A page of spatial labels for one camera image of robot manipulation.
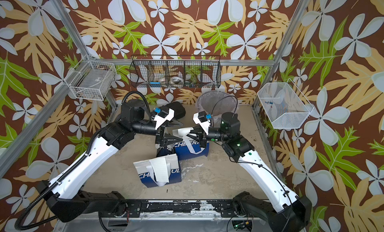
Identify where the white wire basket left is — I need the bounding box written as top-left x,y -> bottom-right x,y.
65,56 -> 117,101

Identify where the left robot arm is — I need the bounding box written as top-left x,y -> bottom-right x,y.
15,91 -> 186,231

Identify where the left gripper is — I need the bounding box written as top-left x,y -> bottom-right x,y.
130,114 -> 182,147

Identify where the front blue takeout bag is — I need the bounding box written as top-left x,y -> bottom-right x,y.
134,154 -> 182,188

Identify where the black wire basket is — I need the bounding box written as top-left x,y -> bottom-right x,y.
128,55 -> 222,88

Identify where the white wire basket right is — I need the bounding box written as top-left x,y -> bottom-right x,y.
258,79 -> 315,130

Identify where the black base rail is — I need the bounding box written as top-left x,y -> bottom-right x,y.
98,198 -> 262,218

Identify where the white wire basket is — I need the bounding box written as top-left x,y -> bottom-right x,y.
258,79 -> 315,130
65,56 -> 117,101

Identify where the white receipt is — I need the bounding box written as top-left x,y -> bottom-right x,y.
173,127 -> 195,154
149,157 -> 171,186

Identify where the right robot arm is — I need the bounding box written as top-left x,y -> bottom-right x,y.
178,112 -> 312,232

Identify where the small middle blue bag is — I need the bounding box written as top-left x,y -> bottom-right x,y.
155,144 -> 176,158

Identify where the tape roll in basket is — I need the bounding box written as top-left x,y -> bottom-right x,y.
170,76 -> 184,85

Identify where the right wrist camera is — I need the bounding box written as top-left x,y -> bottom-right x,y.
193,111 -> 212,134

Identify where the blue takeout bag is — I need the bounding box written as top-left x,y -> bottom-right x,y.
174,136 -> 210,160
134,154 -> 182,188

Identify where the right blue takeout bag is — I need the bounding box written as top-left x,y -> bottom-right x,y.
174,136 -> 210,160

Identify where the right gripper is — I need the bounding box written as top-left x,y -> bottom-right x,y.
185,126 -> 232,151

